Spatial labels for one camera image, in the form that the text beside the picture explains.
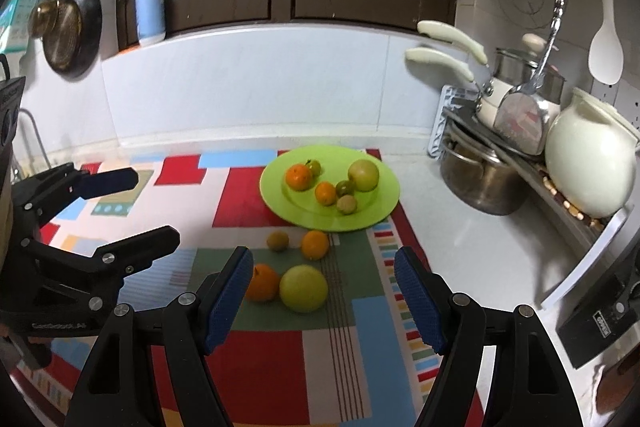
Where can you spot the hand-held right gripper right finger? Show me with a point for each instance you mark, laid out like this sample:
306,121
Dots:
420,307

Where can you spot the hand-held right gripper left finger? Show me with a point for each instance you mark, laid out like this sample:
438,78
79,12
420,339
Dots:
227,302

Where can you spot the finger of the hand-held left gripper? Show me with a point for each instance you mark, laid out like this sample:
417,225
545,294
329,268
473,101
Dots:
112,179
140,247

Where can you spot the orange mandarin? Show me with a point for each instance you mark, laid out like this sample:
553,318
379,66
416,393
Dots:
262,283
299,177
315,245
325,193

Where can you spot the large yellow-green pear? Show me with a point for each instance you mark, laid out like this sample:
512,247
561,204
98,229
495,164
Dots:
303,288

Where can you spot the green plate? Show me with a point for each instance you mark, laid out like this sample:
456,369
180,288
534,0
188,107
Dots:
300,213

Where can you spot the small yellowish round fruit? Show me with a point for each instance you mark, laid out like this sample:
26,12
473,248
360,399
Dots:
347,204
277,241

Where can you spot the small green mandarin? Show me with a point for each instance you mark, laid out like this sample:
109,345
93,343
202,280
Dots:
313,166
344,187

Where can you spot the green apple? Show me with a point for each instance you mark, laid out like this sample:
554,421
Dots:
363,175

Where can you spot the colourful patchwork tablecloth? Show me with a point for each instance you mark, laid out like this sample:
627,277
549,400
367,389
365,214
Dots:
260,367

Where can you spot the chrome gooseneck faucet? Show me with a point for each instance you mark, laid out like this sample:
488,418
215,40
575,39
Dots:
39,132

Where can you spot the stainless steel pot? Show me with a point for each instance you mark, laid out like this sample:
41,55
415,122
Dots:
480,184

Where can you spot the black frying pan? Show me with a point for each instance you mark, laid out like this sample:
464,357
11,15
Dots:
92,32

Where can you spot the brass mesh strainer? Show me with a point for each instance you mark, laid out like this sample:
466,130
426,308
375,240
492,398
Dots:
65,34

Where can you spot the blue white pump bottle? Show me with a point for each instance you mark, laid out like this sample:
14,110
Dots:
150,17

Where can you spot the small brass ladle pot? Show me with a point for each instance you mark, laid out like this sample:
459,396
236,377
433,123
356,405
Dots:
42,19

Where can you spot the wooden bead trivet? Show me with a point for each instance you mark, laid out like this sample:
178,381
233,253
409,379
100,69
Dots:
567,207

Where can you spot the black knife block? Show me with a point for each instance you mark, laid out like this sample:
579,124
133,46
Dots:
600,312

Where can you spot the white steel dish rack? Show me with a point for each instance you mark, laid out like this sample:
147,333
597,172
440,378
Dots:
595,252

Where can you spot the steel spatula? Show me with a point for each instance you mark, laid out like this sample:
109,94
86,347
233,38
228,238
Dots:
520,122

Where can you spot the white ceramic pot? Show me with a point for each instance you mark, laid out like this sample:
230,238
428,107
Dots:
585,162

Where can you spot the cream saucepan with glass lid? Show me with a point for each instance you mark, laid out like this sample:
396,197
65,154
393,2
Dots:
450,37

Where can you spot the white rice paddle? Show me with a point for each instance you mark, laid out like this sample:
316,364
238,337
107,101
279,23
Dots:
606,57

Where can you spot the teal white wall box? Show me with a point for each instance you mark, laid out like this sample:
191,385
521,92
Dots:
22,2

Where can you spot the white wall socket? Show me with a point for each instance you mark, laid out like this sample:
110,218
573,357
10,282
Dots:
625,104

